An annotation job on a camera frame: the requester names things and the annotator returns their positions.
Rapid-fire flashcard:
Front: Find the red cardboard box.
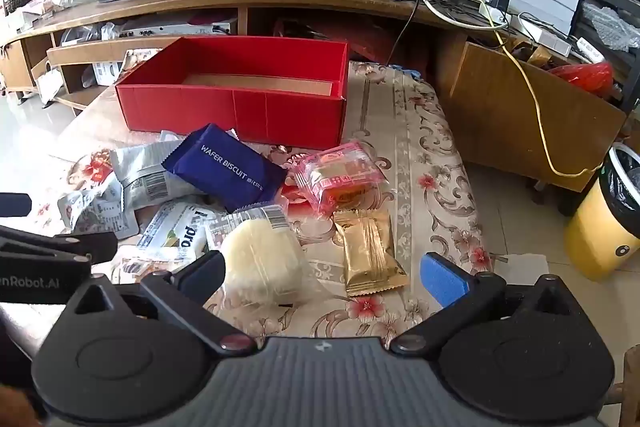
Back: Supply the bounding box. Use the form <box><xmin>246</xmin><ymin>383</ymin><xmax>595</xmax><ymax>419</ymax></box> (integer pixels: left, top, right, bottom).
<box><xmin>115</xmin><ymin>36</ymin><xmax>349</xmax><ymax>151</ymax></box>

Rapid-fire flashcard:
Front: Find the white power strip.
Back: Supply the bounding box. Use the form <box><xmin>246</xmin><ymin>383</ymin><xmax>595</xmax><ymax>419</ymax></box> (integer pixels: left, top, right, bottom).
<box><xmin>477</xmin><ymin>2</ymin><xmax>573</xmax><ymax>58</ymax></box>

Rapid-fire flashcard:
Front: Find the blue and white box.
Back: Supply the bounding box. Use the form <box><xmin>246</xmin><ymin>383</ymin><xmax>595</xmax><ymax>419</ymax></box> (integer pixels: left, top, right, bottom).
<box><xmin>92</xmin><ymin>61</ymin><xmax>124</xmax><ymax>86</ymax></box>

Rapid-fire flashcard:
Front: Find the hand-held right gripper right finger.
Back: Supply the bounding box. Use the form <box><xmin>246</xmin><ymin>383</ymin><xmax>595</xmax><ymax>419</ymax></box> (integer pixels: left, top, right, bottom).
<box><xmin>390</xmin><ymin>252</ymin><xmax>581</xmax><ymax>355</ymax></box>

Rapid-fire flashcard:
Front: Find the gold snack packet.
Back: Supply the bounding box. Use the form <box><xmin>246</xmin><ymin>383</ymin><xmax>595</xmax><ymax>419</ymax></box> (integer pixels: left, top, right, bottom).
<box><xmin>332</xmin><ymin>208</ymin><xmax>410</xmax><ymax>298</ymax></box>

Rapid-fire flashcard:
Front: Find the white paper sheet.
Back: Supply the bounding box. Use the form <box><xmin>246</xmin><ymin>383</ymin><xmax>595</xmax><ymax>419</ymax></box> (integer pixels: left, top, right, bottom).
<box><xmin>492</xmin><ymin>254</ymin><xmax>551</xmax><ymax>288</ymax></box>

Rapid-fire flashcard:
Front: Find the small red plastic bag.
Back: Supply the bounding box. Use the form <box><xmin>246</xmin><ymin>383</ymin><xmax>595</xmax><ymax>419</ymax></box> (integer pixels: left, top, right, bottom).
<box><xmin>550</xmin><ymin>62</ymin><xmax>615</xmax><ymax>95</ymax></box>

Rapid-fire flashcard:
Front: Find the silver audio receiver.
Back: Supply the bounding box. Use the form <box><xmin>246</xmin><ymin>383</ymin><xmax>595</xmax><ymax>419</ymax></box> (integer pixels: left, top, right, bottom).
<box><xmin>120</xmin><ymin>19</ymin><xmax>238</xmax><ymax>40</ymax></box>

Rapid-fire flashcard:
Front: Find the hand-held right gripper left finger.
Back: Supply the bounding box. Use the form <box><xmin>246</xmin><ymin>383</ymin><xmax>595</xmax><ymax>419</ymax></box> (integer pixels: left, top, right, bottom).
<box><xmin>64</xmin><ymin>251</ymin><xmax>258</xmax><ymax>355</ymax></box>

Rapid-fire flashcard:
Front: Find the yellow cable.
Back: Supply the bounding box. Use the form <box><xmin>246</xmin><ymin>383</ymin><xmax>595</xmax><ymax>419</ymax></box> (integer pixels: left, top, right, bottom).
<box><xmin>390</xmin><ymin>0</ymin><xmax>606</xmax><ymax>178</ymax></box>

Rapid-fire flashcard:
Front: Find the silver grey snack packet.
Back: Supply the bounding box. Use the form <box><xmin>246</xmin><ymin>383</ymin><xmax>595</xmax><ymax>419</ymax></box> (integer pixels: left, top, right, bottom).
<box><xmin>109</xmin><ymin>142</ymin><xmax>201</xmax><ymax>210</ymax></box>

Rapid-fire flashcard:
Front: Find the white printed pouch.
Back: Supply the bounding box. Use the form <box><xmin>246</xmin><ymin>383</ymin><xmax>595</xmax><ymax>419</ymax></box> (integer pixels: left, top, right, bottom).
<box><xmin>57</xmin><ymin>184</ymin><xmax>141</xmax><ymax>240</ymax></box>

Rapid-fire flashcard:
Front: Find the printed plastic bag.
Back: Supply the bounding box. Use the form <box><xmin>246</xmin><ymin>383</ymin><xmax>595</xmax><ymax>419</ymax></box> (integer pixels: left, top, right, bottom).
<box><xmin>122</xmin><ymin>48</ymin><xmax>163</xmax><ymax>78</ymax></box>

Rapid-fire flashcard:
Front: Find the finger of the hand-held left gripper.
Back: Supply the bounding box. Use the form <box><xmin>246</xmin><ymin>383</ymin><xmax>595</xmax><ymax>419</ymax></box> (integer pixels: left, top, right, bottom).
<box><xmin>0</xmin><ymin>224</ymin><xmax>119</xmax><ymax>265</ymax></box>
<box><xmin>0</xmin><ymin>193</ymin><xmax>32</xmax><ymax>218</ymax></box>

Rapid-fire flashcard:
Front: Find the thick white cable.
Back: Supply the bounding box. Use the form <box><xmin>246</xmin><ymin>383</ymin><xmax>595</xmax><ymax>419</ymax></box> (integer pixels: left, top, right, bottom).
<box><xmin>425</xmin><ymin>0</ymin><xmax>506</xmax><ymax>30</ymax></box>

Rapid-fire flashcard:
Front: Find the blue wafer biscuit packet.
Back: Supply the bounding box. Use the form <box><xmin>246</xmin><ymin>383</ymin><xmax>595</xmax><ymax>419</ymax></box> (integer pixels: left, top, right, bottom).
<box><xmin>161</xmin><ymin>123</ymin><xmax>288</xmax><ymax>214</ymax></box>

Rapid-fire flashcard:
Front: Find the black power cable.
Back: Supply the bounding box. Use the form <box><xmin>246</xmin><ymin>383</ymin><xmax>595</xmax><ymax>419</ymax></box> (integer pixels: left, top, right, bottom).
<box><xmin>390</xmin><ymin>0</ymin><xmax>436</xmax><ymax>72</ymax></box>

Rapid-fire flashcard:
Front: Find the yellow trash bin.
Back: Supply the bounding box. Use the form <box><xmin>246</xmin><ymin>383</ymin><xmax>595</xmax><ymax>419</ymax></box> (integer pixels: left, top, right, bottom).
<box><xmin>564</xmin><ymin>144</ymin><xmax>640</xmax><ymax>283</ymax></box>

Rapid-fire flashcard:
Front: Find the blue foam mat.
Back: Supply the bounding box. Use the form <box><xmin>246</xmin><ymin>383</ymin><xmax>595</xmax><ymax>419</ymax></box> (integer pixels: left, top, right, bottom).
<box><xmin>387</xmin><ymin>63</ymin><xmax>426</xmax><ymax>80</ymax></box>

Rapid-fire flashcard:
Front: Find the white wafer packet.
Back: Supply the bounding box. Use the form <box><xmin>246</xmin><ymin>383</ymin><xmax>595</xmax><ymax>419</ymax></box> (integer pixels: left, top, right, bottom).
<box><xmin>135</xmin><ymin>199</ymin><xmax>226</xmax><ymax>260</ymax></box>

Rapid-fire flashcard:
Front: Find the clear-wrapped rice cake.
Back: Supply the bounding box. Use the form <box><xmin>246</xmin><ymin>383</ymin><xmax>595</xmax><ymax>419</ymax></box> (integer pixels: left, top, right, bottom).
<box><xmin>205</xmin><ymin>205</ymin><xmax>311</xmax><ymax>308</ymax></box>

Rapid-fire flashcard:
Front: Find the pink pastry packet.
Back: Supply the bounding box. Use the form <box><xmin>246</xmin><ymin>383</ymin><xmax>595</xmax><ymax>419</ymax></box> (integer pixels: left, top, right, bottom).
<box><xmin>291</xmin><ymin>139</ymin><xmax>388</xmax><ymax>214</ymax></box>

